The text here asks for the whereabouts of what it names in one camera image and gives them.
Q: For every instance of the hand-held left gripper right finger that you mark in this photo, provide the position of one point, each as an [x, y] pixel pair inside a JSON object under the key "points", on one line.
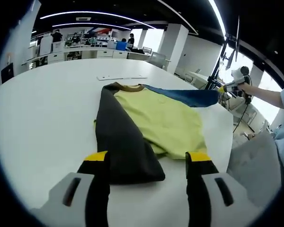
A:
{"points": [[208, 196]]}

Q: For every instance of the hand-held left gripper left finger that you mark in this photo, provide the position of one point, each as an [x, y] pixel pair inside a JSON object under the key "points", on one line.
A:
{"points": [[54, 201]]}

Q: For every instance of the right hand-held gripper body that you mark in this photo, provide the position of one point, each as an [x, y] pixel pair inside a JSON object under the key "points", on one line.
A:
{"points": [[239, 79]]}

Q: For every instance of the yellow blue black garment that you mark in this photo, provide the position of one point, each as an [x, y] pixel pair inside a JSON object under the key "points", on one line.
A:
{"points": [[161, 118]]}

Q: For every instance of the person's right hand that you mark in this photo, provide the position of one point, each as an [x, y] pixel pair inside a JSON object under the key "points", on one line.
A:
{"points": [[246, 89]]}

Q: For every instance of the black monitor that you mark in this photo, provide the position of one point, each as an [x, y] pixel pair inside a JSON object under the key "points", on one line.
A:
{"points": [[232, 56]]}

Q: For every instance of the person's grey trousers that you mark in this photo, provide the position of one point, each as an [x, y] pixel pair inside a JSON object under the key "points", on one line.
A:
{"points": [[255, 165]]}

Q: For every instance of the grey office chair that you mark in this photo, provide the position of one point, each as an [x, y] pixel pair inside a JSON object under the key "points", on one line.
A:
{"points": [[159, 59]]}

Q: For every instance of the blue storage box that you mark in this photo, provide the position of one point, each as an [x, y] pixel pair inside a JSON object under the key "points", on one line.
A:
{"points": [[121, 46]]}

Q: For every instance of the white drawer cabinet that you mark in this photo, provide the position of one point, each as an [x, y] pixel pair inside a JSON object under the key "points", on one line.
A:
{"points": [[104, 54], [56, 57]]}

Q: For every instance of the black cabinet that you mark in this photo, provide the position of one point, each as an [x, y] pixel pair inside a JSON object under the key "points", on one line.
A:
{"points": [[7, 73]]}

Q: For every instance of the long ceiling light strip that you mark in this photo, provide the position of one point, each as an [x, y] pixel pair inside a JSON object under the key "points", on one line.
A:
{"points": [[85, 11], [90, 23]]}

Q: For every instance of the orange capped bottle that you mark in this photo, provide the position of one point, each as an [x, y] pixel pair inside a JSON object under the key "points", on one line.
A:
{"points": [[8, 59]]}

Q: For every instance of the white storage box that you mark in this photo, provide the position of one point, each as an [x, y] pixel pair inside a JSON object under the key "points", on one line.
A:
{"points": [[58, 46]]}

